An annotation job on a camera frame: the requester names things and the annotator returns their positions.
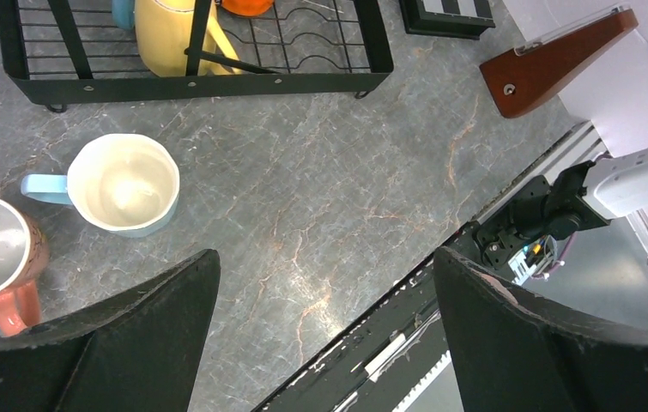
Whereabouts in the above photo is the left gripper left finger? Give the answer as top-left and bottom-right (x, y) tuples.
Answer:
(0, 249), (221, 411)

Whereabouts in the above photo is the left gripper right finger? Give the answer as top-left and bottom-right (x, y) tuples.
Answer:
(433, 246), (648, 411)

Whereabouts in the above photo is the light blue faceted mug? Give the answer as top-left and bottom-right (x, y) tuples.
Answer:
(21, 133), (180, 238)

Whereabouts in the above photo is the salmon floral mug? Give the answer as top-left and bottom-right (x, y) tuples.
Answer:
(0, 199), (50, 336)

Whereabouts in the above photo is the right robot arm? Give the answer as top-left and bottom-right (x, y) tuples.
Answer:
(472, 148), (648, 269)

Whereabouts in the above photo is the orange cup lower rack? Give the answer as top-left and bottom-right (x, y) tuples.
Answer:
(220, 0), (275, 17)

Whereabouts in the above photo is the brown wooden stand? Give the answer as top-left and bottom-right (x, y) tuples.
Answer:
(479, 4), (639, 118)

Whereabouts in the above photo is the yellow mug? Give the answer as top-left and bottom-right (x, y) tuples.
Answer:
(135, 0), (242, 77)

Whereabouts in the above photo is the checkerboard calibration board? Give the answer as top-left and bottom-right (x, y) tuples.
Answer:
(399, 0), (496, 40)

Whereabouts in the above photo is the blue ribbed mug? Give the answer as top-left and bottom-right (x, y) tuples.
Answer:
(111, 0), (135, 30)

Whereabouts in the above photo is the black wire dish rack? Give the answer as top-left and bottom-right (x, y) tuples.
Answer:
(0, 1), (394, 113)

